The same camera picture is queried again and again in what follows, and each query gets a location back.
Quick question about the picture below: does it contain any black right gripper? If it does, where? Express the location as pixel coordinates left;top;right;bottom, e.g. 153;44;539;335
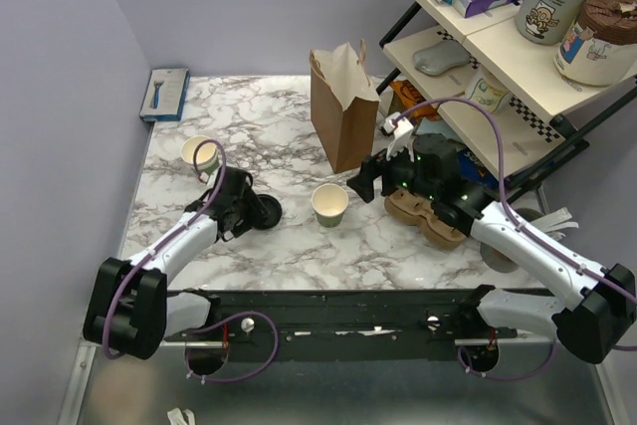
345;134;438;203

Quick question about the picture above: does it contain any black plastic cup lid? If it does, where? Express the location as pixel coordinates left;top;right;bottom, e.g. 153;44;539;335
252;194;283;231

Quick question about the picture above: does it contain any green paper cup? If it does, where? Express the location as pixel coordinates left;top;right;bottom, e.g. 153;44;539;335
312;183;349;228
180;135;220;178

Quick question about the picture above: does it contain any brown cardboard cup carrier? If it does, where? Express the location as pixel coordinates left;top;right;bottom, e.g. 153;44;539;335
384;189;467;251

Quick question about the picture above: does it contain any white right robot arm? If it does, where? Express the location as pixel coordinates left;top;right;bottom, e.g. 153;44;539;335
347;133;636;364

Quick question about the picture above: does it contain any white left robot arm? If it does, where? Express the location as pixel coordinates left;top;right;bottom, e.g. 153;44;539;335
82;167;283;359

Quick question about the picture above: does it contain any brown paper bag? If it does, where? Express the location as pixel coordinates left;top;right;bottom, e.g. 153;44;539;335
310;41;379;174

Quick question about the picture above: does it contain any blue snack package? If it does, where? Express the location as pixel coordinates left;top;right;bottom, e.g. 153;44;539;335
457;147;499;190

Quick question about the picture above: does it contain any blue razor package box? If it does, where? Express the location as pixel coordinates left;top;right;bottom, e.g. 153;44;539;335
139;68;190;122

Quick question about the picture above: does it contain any grey stone-shaped pouch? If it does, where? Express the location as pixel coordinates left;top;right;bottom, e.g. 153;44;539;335
412;40;471;77

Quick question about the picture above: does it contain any white printed mug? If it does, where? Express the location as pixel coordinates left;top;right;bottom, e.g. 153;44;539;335
465;66;513;113

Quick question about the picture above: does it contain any beige black folding shelf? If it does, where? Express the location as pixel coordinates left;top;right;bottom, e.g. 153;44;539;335
378;0;636;197

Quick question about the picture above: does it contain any white plastic scrap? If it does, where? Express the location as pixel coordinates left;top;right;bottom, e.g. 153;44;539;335
167;407;196;425

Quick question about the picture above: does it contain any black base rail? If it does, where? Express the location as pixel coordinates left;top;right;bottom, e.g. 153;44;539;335
163;288;558;364

